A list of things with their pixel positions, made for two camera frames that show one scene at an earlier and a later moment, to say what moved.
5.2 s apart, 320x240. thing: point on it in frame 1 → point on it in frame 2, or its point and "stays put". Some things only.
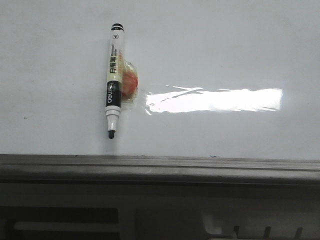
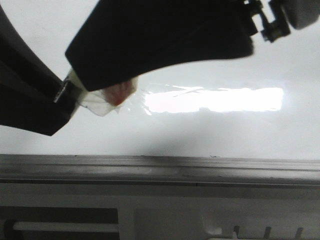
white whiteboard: [217, 79] stays put
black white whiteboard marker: [113, 109] → [69, 96]
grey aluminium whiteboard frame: [88, 169] stays put
